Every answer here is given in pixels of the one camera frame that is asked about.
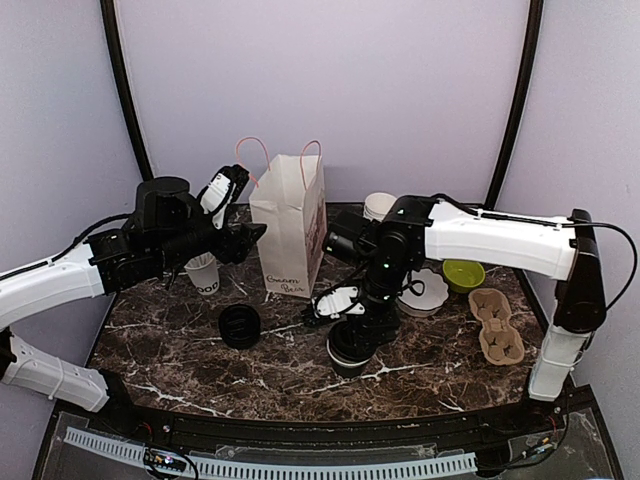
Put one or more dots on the white scalloped dish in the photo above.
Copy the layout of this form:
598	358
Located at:
426	297

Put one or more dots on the black frame post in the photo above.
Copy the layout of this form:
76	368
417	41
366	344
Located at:
123	88
525	70

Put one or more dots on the black paper coffee cup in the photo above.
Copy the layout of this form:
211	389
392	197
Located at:
348	357

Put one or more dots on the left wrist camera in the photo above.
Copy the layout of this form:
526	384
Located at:
223	190

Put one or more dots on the white paper cup with straws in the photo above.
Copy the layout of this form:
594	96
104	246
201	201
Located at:
203	273

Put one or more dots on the brown cardboard cup carrier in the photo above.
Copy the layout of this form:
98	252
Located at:
501	344

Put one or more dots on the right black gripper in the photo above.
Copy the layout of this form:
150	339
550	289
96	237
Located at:
381	328

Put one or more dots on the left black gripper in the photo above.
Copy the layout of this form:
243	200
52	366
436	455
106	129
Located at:
237	243

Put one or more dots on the stack of paper coffee cups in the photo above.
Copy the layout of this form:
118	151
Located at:
377	205

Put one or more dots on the left black frame post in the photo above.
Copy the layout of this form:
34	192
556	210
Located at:
123	88

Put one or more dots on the green bowl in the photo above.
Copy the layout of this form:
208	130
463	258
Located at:
463	276

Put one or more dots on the stack of black cup lids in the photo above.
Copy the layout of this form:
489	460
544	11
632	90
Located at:
239	326

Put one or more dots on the right black frame post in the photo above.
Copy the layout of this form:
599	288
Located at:
525	70

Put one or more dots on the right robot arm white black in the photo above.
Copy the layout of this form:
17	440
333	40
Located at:
438	228

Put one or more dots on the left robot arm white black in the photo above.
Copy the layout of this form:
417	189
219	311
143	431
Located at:
100	261

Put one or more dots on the white paper gift bag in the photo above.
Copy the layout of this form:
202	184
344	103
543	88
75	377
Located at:
290	198

